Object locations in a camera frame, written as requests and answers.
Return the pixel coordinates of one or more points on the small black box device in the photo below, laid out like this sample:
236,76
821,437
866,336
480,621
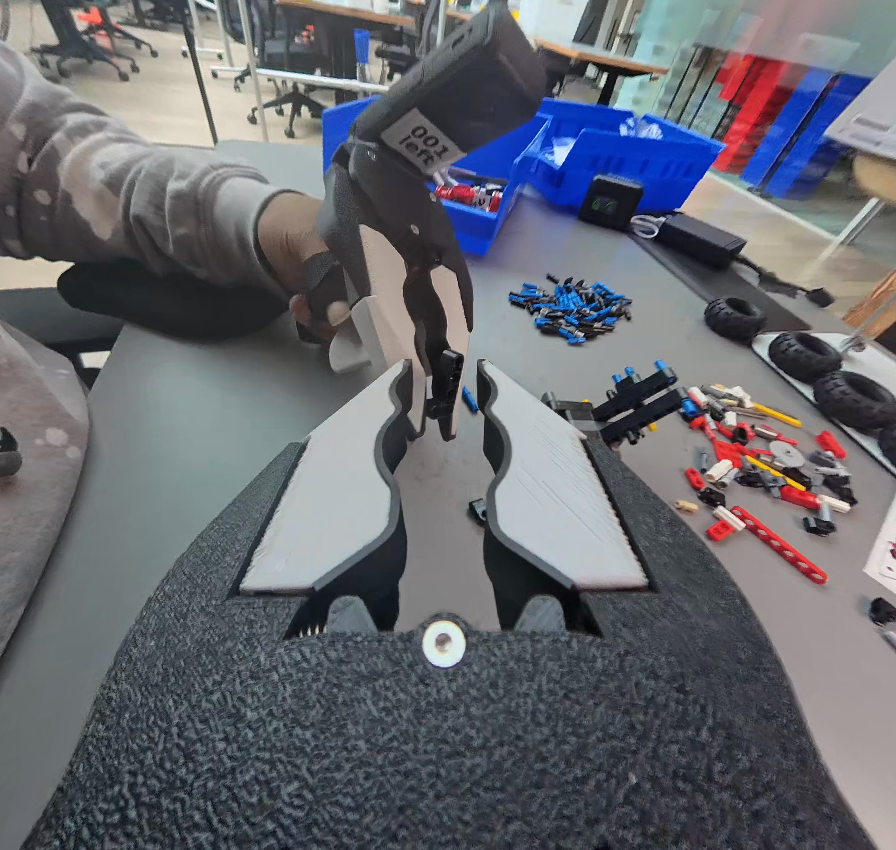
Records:
610,203

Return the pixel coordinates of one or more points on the black armrest cushion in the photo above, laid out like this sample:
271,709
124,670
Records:
161,304

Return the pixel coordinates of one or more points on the wooden table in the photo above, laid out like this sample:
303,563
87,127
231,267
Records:
602,56
336,10

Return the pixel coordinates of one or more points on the black power adapter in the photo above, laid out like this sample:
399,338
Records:
700,240
714,283

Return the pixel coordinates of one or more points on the white metal frame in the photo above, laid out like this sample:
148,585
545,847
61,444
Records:
322,80

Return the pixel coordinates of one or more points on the small black toy beam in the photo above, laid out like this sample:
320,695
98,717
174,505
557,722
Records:
448,374

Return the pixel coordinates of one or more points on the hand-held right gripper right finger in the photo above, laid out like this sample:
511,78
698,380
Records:
553,507

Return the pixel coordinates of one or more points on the long red toy beam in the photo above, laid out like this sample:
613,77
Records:
780,545

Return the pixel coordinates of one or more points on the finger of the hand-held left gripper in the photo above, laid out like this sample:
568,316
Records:
451,311
388,276

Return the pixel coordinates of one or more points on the person's left forearm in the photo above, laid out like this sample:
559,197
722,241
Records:
105,178

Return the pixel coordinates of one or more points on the black office chair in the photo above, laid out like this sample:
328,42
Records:
70,31
269,31

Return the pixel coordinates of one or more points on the blue storage bin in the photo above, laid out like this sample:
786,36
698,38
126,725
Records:
630,164
483,231

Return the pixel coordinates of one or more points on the person's left hand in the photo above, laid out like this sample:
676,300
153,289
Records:
287,234

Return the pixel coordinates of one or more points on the pile of mixed toy pieces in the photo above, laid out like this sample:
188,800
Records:
763,465

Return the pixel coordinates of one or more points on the black toy tire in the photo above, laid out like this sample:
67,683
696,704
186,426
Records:
854,402
805,357
889,444
735,318

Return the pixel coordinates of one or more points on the small black toy connector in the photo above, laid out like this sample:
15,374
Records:
477,510

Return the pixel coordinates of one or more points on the translucent storage box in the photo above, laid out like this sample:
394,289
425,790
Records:
556,3

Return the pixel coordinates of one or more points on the small blue toy pin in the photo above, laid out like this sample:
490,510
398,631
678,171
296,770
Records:
470,400

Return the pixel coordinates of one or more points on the black toy piece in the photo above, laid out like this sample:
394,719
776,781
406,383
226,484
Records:
882,611

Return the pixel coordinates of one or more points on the red parts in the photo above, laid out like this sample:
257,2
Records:
458,194

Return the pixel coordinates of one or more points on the sticker sheet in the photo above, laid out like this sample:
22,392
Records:
883,556

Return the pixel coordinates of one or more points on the pile of blue black pins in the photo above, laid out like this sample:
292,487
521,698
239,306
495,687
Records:
570,308

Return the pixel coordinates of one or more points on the black toy brick assembly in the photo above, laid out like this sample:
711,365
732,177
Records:
630,402

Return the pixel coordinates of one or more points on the white tray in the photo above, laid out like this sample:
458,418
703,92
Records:
857,360

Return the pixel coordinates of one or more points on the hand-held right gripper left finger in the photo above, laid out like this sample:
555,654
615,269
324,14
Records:
329,507

